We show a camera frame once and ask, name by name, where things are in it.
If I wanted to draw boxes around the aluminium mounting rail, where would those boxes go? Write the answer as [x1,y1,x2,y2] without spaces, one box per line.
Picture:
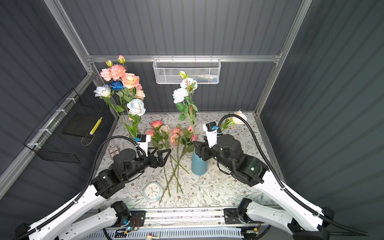
[89,206,301,229]

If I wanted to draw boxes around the teal ceramic vase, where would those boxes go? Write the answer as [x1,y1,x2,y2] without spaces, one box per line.
[191,151,208,176]

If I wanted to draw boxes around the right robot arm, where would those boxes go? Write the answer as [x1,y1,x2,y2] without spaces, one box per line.
[193,135,331,240]

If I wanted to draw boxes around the left black cable conduit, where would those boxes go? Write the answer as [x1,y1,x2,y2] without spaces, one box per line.
[11,135,148,240]

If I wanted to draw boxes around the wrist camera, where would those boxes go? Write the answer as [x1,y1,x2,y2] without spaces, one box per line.
[203,122,218,148]
[135,135,151,157]

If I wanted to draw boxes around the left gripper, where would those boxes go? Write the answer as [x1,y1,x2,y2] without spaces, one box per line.
[123,145,170,183]

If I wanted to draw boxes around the yellow marker in basket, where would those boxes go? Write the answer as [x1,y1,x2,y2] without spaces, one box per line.
[89,117,103,136]

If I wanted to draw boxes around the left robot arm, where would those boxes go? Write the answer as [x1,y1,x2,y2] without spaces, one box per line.
[15,147,172,240]

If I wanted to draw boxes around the white rose spray stem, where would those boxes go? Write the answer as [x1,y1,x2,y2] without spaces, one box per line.
[172,71,198,141]

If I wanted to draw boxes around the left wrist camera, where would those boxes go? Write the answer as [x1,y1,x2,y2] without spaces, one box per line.
[135,135,151,157]

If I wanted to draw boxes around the black wire basket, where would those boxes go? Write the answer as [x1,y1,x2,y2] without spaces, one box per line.
[24,89,109,164]

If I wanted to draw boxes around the pile of artificial flowers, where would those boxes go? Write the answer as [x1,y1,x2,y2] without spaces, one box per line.
[146,120,198,198]

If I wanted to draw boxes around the cream rose stem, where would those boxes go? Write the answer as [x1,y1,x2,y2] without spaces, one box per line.
[221,110,247,131]

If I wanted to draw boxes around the clear ribbed glass vase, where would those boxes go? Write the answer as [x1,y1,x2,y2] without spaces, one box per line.
[125,122,140,140]

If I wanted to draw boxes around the white wire mesh basket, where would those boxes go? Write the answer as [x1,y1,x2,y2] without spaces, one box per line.
[153,58,222,85]

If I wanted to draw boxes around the white blue rose stem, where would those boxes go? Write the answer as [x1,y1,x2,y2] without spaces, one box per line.
[127,99,146,124]

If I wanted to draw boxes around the small round alarm clock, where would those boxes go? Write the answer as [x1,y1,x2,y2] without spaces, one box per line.
[143,182,164,203]

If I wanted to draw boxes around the pink peony spray stem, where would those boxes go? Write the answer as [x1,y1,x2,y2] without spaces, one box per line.
[100,60,114,82]

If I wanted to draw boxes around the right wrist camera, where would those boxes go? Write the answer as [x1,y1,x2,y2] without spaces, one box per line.
[203,122,218,148]

